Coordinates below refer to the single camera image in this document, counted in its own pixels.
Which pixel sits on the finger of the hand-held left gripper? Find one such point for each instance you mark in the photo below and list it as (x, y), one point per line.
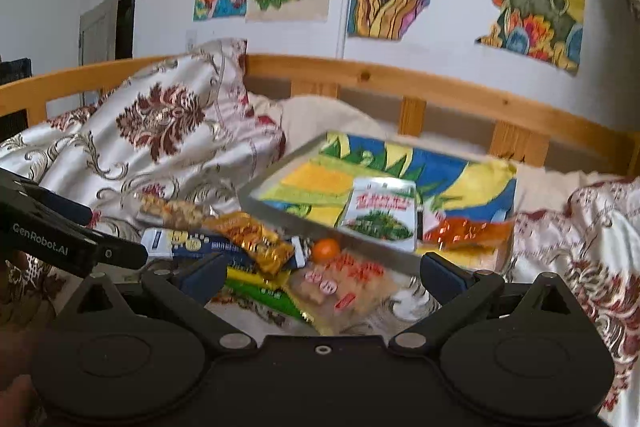
(55, 202)
(117, 253)

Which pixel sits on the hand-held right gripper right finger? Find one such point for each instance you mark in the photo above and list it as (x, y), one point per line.
(440, 272)

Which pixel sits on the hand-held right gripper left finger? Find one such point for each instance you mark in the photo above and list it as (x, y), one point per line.
(205, 278)

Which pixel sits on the dark blue white snack packet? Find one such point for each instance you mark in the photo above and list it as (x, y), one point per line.
(190, 246)

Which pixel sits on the golden orange snack packet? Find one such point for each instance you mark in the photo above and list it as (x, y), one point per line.
(255, 242)

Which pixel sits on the green corn sausage packet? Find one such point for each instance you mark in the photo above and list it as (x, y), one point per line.
(270, 299)

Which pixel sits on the clear nut bar packet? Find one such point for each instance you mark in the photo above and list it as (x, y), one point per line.
(175, 212)

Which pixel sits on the clear packet with red print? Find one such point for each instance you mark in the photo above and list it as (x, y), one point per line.
(345, 287)

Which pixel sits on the grey tray with painted bottom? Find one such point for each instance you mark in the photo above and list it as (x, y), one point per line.
(310, 179)

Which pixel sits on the person's left hand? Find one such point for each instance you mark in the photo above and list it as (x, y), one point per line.
(15, 402)

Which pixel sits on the yellow snack packet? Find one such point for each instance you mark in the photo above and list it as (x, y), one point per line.
(250, 276)

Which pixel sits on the orange red snack packet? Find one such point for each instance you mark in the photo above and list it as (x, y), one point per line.
(465, 233)

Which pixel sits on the white green vegetable snack packet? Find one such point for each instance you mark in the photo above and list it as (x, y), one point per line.
(380, 212)

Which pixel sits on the floral satin bedspread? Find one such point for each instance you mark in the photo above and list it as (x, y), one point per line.
(150, 157)

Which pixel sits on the tangerine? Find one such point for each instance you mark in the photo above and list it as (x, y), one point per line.
(326, 251)

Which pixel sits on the grey door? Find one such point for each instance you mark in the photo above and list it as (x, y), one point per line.
(100, 37)

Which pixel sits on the cream pillow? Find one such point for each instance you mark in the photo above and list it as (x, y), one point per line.
(310, 117)

